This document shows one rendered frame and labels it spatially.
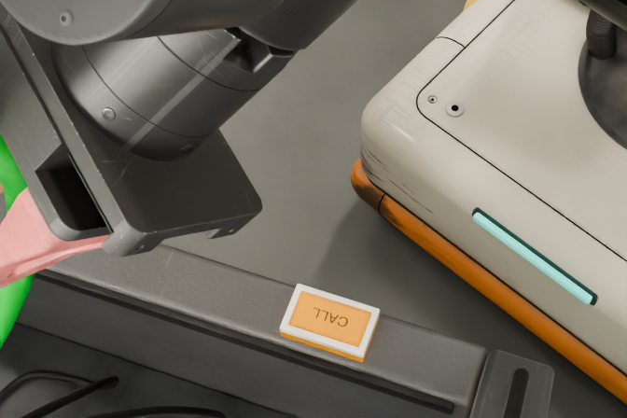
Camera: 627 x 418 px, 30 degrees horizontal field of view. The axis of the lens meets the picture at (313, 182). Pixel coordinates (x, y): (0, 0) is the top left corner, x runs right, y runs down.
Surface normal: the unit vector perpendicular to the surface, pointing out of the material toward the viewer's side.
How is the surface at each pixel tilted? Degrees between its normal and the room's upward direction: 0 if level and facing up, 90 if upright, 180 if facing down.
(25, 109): 46
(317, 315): 0
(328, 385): 90
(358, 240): 0
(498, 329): 0
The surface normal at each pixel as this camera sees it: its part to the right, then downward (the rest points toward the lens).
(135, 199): 0.67, -0.55
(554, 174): -0.02, -0.50
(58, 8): -0.49, 0.18
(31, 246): -0.76, 0.28
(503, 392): 0.22, -0.92
